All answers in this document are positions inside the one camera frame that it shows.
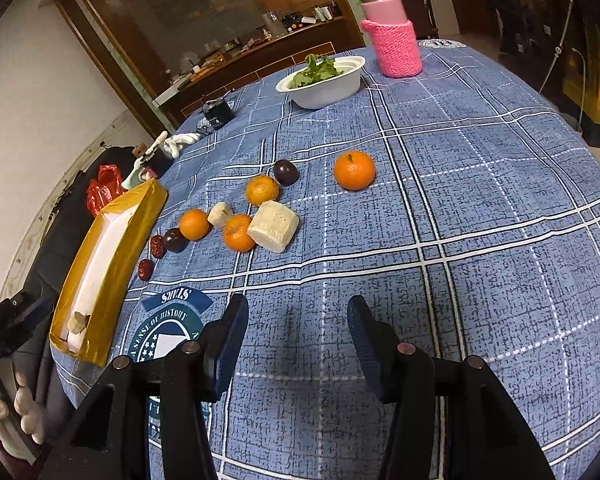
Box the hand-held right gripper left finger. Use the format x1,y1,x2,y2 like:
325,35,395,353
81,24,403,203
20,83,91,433
37,292,251,480

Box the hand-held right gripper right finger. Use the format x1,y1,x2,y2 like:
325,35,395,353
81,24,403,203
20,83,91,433
346,295,558,480

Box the orange mandarin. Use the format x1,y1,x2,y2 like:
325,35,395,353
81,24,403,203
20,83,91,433
222,214,256,253
334,150,376,191
245,175,281,207
179,208,211,241

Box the dark purple plum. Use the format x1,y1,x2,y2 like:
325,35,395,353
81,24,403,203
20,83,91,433
162,228,190,254
272,159,300,186

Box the white foam box yellow tape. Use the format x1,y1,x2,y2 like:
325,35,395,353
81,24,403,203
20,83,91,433
49,178,169,367

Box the large white sugarcane chunk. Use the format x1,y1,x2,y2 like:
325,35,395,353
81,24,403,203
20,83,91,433
247,200,300,254

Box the small white sugarcane chunk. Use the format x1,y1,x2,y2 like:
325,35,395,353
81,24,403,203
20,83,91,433
208,202,234,228

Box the person's left hand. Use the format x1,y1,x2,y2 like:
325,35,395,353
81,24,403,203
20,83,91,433
0,385,47,461

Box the black sofa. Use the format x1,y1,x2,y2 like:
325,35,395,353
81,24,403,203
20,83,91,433
0,145,141,411

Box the blue plaid tablecloth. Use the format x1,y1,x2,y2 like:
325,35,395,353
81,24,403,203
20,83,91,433
50,42,600,480

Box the red plastic bag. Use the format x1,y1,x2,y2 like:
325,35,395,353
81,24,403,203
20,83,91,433
85,164,126,218

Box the dark card packet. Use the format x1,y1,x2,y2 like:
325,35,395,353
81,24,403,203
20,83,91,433
142,152,174,179

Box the white plush toy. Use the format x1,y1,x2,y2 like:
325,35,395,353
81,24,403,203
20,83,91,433
150,130,203,158

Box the black device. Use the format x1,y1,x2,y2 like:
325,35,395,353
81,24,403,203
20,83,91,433
200,99,237,128

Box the white bowl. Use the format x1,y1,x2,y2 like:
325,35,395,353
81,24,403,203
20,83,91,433
275,55,367,110

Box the green leafy vegetables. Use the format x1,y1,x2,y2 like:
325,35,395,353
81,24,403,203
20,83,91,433
290,53,346,88

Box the pink knitted bottle sleeve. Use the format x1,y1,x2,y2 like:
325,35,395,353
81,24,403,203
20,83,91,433
359,18,423,78

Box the wooden framed glass partition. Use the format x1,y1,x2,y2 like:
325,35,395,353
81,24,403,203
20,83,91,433
45,0,368,128

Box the pink water bottle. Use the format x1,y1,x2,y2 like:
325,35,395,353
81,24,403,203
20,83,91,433
357,0,412,26

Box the dark wooden chair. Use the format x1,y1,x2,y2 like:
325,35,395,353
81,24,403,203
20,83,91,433
417,0,441,41

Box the white cable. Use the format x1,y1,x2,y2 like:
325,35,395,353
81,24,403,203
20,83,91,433
572,47,590,131

